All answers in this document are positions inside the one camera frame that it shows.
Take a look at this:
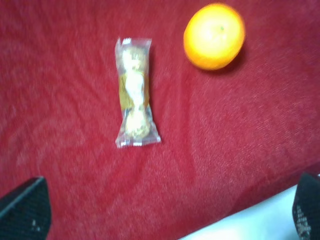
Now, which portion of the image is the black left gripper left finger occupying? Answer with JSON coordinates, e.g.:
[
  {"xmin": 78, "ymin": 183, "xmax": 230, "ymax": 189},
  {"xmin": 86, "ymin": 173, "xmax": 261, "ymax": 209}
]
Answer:
[{"xmin": 0, "ymin": 176, "xmax": 52, "ymax": 240}]

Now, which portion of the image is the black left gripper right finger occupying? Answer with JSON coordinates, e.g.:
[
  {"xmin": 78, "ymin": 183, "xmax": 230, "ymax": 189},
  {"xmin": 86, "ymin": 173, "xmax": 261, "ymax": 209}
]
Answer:
[{"xmin": 292, "ymin": 173, "xmax": 320, "ymax": 240}]

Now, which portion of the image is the chocolate candy pack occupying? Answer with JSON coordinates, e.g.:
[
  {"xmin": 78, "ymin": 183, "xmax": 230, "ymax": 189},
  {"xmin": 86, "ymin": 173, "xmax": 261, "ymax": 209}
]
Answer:
[{"xmin": 115, "ymin": 38, "xmax": 161, "ymax": 148}]

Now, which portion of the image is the red tablecloth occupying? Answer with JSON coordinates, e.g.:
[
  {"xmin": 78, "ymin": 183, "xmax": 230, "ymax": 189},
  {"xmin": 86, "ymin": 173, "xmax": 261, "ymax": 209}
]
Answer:
[{"xmin": 0, "ymin": 0, "xmax": 320, "ymax": 240}]

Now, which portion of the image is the orange fruit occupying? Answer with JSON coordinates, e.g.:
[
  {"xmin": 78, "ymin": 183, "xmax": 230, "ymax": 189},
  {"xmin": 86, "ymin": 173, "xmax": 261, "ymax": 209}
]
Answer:
[{"xmin": 183, "ymin": 3, "xmax": 246, "ymax": 71}]

